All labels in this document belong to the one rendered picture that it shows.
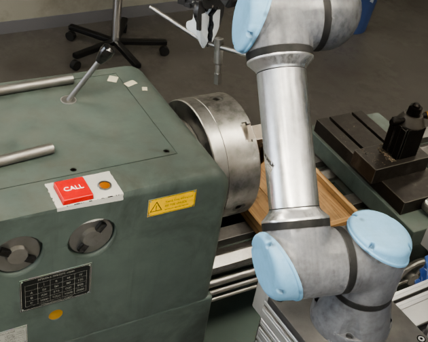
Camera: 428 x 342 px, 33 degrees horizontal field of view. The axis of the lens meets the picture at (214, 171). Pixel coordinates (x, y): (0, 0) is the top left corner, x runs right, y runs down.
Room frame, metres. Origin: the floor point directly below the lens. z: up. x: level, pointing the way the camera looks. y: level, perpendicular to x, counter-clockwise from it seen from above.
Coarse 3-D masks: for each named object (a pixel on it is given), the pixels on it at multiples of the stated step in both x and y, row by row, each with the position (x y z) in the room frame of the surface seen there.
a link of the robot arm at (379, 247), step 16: (352, 224) 0.95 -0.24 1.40; (368, 224) 0.96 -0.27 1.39; (384, 224) 0.97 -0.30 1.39; (400, 224) 0.99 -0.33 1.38; (352, 240) 0.92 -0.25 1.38; (368, 240) 0.91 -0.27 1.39; (384, 240) 0.92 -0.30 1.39; (400, 240) 0.94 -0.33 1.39; (352, 256) 0.90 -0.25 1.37; (368, 256) 0.90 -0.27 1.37; (384, 256) 0.90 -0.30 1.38; (400, 256) 0.91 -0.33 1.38; (352, 272) 0.88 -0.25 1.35; (368, 272) 0.89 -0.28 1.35; (384, 272) 0.90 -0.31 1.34; (400, 272) 0.92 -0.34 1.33; (352, 288) 0.88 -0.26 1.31; (368, 288) 0.89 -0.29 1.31; (384, 288) 0.90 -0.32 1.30; (368, 304) 0.90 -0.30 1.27
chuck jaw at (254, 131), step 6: (240, 126) 1.46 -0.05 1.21; (246, 126) 1.47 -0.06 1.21; (252, 126) 1.49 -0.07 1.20; (258, 126) 1.50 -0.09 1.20; (246, 132) 1.46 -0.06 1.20; (252, 132) 1.46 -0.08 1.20; (258, 132) 1.48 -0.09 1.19; (246, 138) 1.44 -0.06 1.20; (252, 138) 1.45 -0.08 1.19; (258, 138) 1.47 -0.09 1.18; (258, 144) 1.50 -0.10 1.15
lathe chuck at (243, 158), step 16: (192, 96) 1.56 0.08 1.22; (208, 96) 1.55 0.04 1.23; (224, 96) 1.55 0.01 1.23; (224, 112) 1.48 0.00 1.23; (240, 112) 1.50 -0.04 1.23; (224, 128) 1.43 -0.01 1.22; (240, 128) 1.45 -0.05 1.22; (224, 144) 1.40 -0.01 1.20; (240, 144) 1.42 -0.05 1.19; (256, 144) 1.44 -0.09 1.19; (240, 160) 1.40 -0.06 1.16; (256, 160) 1.42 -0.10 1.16; (240, 176) 1.38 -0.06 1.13; (256, 176) 1.40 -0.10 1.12; (240, 192) 1.38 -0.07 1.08; (256, 192) 1.40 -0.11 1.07; (224, 208) 1.36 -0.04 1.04; (240, 208) 1.40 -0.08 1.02
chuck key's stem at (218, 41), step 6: (216, 42) 1.55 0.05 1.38; (222, 42) 1.55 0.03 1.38; (216, 48) 1.55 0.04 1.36; (216, 54) 1.55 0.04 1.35; (222, 54) 1.55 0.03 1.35; (216, 60) 1.54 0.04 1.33; (222, 60) 1.55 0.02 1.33; (216, 66) 1.54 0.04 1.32; (216, 72) 1.54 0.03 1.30; (216, 78) 1.54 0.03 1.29; (216, 84) 1.54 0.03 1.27
